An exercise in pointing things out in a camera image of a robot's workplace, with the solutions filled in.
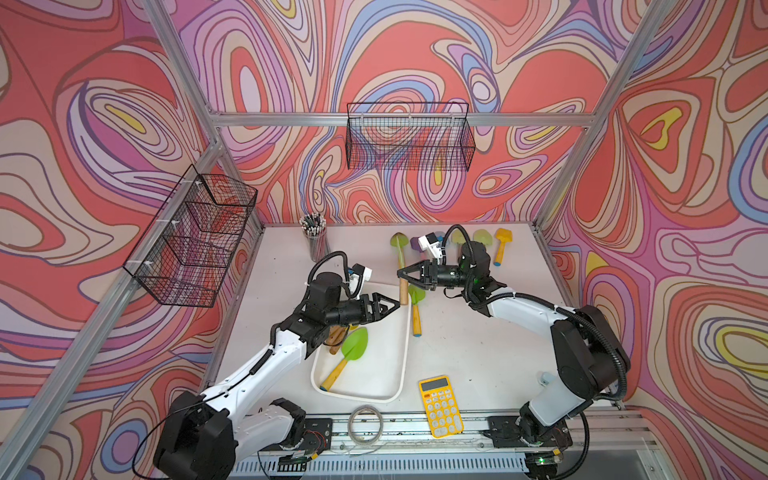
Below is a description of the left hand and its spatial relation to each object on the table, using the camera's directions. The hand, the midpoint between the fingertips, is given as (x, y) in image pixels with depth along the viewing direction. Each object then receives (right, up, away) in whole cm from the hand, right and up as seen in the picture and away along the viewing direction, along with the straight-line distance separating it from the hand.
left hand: (396, 311), depth 73 cm
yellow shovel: (+44, +21, +43) cm, 65 cm away
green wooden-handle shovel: (+2, +4, +1) cm, 5 cm away
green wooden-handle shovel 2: (+36, +21, +43) cm, 59 cm away
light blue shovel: (+12, +19, +4) cm, 22 cm away
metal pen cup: (-26, +23, +23) cm, 42 cm away
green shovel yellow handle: (+2, +19, +42) cm, 46 cm away
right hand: (+1, +7, +3) cm, 7 cm away
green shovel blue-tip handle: (+8, +1, +24) cm, 25 cm away
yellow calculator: (+12, -25, +4) cm, 28 cm away
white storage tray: (-5, -20, +10) cm, 22 cm away
